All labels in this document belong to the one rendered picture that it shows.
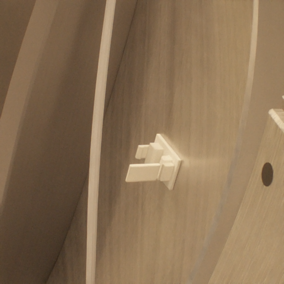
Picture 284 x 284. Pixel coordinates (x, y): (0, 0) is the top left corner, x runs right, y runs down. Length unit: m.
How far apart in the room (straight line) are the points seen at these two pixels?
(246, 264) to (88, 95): 0.16
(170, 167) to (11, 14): 0.97
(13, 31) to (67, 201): 0.88
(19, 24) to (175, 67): 0.97
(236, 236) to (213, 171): 0.05
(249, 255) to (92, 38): 0.16
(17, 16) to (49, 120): 0.92
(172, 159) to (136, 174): 0.02
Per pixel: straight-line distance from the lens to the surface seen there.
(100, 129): 0.93
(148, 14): 0.95
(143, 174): 0.93
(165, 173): 0.93
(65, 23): 0.95
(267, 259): 0.84
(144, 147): 0.94
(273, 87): 0.86
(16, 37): 1.89
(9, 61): 1.87
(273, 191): 0.84
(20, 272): 1.05
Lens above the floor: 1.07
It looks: 6 degrees down
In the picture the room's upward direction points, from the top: 2 degrees clockwise
